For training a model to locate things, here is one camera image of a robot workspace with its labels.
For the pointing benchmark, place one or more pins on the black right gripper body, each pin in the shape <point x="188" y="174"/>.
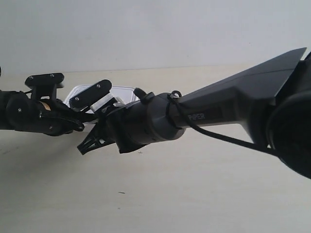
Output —
<point x="128" y="126"/>

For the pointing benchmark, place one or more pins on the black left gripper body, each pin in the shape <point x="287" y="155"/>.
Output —
<point x="43" y="112"/>

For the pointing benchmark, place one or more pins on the white plastic lidded container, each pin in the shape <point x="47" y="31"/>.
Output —
<point x="118" y="94"/>

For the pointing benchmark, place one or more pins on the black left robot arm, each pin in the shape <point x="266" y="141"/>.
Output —
<point x="5" y="109"/>

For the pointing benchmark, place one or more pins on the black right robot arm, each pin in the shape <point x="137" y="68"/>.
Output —
<point x="266" y="108"/>

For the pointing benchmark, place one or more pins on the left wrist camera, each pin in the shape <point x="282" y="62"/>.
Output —
<point x="50" y="79"/>

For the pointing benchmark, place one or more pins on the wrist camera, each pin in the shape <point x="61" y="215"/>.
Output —
<point x="90" y="95"/>
<point x="50" y="79"/>

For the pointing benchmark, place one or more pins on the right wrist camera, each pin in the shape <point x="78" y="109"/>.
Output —
<point x="90" y="95"/>

